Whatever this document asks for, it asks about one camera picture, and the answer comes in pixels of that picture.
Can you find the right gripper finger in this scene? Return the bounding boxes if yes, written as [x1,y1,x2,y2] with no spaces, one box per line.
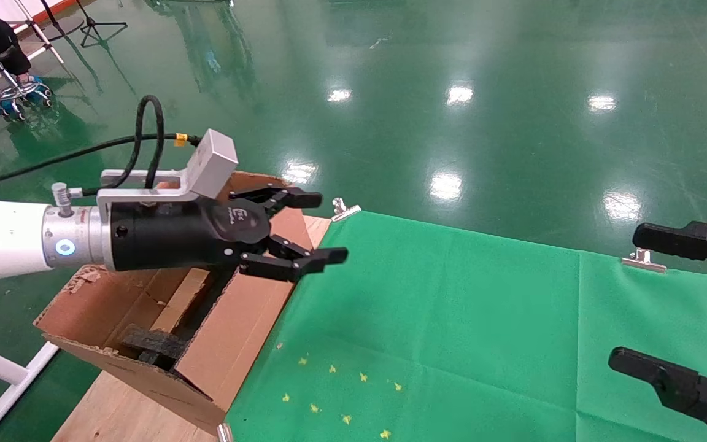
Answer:
[608,348,707,442]
[631,221,707,289]

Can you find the large open cardboard carton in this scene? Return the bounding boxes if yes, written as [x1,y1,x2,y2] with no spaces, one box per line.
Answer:
[34,172,333,434]

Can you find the black tripod stand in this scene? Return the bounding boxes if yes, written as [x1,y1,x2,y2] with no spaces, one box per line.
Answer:
[76,0,129,49]

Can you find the chrome swivel stool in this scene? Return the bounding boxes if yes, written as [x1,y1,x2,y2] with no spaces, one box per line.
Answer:
[0,52,55,121]

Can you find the small brown cardboard box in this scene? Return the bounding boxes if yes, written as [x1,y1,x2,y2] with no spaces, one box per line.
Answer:
[150,267,214,334]

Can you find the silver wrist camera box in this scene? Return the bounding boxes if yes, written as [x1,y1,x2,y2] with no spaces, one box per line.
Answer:
[97,128,239,210]

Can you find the black foam block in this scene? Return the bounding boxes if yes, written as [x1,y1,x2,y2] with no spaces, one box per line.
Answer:
[120,325,188,370]

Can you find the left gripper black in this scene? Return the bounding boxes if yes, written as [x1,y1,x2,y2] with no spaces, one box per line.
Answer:
[108,186,349,284]

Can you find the green table cloth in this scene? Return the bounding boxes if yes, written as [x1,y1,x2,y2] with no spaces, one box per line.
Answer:
[225,210,707,442]

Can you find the white frame table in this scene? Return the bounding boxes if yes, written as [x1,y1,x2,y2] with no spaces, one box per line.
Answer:
[15,0,66,66]

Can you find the black round base stand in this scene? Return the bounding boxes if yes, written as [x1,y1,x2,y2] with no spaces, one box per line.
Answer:
[39,0,85,39]

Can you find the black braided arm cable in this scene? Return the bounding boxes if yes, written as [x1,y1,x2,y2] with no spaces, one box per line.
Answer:
[0,95,203,195]

